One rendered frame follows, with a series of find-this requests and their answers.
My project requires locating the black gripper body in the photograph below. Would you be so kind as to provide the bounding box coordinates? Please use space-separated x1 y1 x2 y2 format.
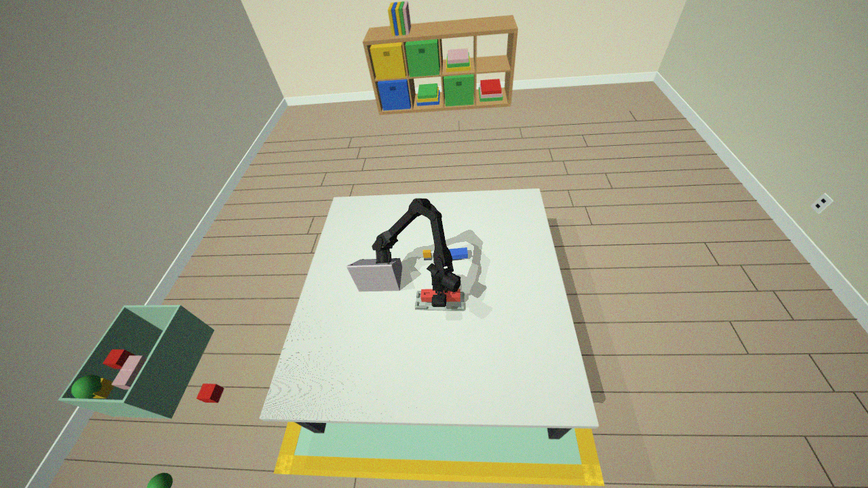
431 281 446 307

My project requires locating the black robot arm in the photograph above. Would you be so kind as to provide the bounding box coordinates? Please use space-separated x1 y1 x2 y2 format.
372 198 461 293

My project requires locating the blue rectangular plate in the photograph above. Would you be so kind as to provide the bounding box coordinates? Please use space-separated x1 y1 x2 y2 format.
449 247 468 260

